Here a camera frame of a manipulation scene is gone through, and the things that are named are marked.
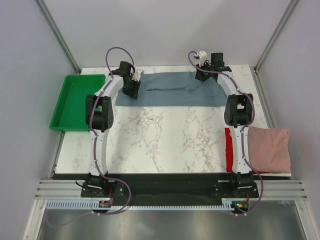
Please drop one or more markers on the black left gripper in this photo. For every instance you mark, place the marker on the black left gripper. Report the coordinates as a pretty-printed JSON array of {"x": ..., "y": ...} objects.
[{"x": 133, "y": 94}]

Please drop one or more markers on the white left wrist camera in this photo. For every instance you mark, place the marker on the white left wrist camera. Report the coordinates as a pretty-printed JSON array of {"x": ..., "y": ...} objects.
[{"x": 137, "y": 74}]

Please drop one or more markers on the pink folded t shirt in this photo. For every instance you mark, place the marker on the pink folded t shirt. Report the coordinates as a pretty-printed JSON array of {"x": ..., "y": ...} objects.
[{"x": 269, "y": 150}]

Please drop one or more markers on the red folded t shirt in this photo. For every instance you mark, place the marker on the red folded t shirt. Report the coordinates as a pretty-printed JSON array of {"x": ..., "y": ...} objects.
[{"x": 228, "y": 150}]

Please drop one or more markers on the aluminium left corner post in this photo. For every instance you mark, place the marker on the aluminium left corner post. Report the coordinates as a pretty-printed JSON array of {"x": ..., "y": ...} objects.
[{"x": 58, "y": 35}]

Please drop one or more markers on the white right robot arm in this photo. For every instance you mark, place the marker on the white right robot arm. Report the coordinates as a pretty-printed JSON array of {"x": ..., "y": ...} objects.
[{"x": 238, "y": 115}]

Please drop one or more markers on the aluminium front frame rail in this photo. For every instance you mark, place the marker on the aluminium front frame rail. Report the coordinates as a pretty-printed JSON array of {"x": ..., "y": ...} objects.
[{"x": 273, "y": 190}]

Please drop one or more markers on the aluminium right corner post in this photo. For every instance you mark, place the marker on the aluminium right corner post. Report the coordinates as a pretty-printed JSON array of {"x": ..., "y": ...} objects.
[{"x": 276, "y": 33}]

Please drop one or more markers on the light blue cable duct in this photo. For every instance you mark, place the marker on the light blue cable duct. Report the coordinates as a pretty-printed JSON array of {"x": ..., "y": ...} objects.
[{"x": 71, "y": 204}]

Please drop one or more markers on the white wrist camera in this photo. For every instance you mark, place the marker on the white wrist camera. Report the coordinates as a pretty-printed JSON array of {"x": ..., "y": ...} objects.
[
  {"x": 202, "y": 57},
  {"x": 137, "y": 74}
]

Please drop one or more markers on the green plastic bin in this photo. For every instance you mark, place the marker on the green plastic bin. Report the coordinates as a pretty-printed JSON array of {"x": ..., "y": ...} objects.
[{"x": 70, "y": 111}]

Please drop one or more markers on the white folded t shirt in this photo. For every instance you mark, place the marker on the white folded t shirt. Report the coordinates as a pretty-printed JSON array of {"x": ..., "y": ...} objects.
[{"x": 270, "y": 174}]

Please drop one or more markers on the aluminium corner post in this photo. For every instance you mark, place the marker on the aluminium corner post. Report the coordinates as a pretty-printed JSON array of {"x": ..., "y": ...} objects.
[
  {"x": 276, "y": 33},
  {"x": 58, "y": 35}
]

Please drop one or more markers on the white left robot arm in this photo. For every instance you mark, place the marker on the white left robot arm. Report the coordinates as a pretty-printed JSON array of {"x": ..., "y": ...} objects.
[{"x": 99, "y": 117}]

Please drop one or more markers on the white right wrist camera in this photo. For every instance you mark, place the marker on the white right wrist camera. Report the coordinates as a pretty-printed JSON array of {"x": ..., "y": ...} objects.
[{"x": 202, "y": 57}]

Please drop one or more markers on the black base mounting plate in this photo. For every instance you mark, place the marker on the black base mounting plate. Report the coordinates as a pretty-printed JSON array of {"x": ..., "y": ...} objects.
[{"x": 170, "y": 189}]

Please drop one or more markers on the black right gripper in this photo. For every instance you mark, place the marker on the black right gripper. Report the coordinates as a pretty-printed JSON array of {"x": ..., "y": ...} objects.
[{"x": 198, "y": 75}]

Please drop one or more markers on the blue grey t shirt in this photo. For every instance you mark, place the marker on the blue grey t shirt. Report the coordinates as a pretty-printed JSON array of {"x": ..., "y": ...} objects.
[{"x": 175, "y": 89}]

